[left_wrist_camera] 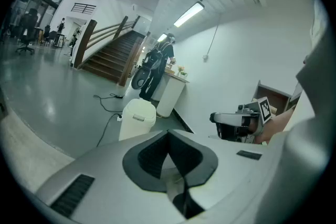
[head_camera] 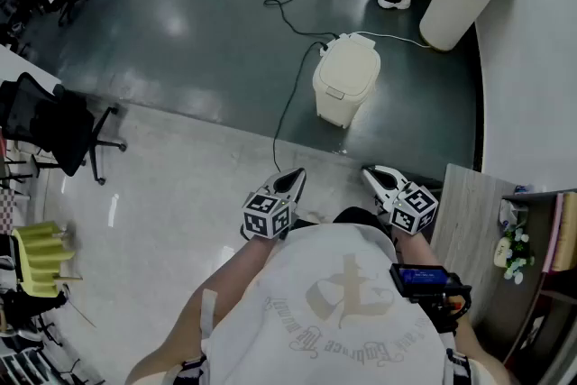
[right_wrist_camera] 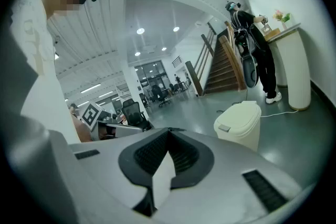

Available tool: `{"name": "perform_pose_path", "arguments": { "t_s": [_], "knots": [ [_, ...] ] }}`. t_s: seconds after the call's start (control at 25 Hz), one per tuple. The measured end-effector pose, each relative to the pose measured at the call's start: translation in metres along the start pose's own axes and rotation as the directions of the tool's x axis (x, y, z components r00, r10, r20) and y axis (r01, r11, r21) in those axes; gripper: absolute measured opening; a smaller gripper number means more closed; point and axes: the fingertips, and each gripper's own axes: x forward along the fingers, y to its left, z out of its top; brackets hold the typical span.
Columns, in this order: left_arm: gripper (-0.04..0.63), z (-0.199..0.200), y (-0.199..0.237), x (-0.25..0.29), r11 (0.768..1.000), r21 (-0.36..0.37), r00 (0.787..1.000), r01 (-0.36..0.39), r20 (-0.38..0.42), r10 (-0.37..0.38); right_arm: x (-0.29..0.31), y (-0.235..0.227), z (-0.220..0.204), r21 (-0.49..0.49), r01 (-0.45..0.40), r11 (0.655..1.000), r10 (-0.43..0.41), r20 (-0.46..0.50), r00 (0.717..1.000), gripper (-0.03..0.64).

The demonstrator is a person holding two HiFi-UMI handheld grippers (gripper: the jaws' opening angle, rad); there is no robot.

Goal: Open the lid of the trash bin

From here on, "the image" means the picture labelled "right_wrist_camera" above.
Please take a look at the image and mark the glass entrance doors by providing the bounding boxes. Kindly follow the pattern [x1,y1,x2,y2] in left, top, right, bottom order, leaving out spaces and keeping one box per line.
[134,60,171,93]

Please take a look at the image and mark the wooden box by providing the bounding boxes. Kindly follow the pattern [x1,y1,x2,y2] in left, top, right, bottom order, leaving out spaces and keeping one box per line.
[263,28,282,41]

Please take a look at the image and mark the person's left forearm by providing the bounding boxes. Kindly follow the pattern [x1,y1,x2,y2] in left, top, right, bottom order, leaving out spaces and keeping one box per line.
[70,112,93,143]

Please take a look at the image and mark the white lidded waste bin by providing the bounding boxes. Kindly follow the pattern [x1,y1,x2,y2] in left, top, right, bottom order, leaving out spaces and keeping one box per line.
[213,100,263,152]

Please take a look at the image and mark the white curved counter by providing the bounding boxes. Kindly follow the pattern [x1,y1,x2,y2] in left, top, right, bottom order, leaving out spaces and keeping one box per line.
[264,23,312,111]

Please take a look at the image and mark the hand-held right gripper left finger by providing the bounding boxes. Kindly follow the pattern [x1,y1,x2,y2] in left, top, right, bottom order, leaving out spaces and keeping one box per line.
[49,127,171,224]

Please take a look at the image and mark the vase of flowers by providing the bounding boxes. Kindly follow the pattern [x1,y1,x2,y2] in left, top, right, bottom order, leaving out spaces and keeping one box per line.
[272,9,291,31]

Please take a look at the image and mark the black mesh office chair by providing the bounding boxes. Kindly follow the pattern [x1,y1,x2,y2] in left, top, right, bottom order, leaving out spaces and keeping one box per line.
[121,99,154,131]

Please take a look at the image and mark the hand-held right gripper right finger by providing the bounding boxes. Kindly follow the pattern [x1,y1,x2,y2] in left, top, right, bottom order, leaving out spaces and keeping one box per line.
[156,127,303,224]

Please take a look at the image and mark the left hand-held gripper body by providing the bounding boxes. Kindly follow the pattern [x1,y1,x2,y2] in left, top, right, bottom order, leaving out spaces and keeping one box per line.
[80,101,111,140]

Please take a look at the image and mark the white floor cable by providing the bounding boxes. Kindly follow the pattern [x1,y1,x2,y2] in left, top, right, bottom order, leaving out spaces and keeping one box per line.
[259,109,300,118]

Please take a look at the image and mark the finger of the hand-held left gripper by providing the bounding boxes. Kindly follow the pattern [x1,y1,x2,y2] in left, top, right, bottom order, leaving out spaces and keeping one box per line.
[105,122,144,137]

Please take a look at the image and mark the black power cable with adapter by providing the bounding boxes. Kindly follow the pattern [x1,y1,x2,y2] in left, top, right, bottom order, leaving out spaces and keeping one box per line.
[216,101,238,114]

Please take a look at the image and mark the wooden staircase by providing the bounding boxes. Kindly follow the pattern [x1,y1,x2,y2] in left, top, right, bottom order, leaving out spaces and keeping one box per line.
[185,20,247,97]

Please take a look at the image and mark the person's white t-shirt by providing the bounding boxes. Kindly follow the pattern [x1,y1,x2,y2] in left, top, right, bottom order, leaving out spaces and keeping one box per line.
[10,0,82,144]

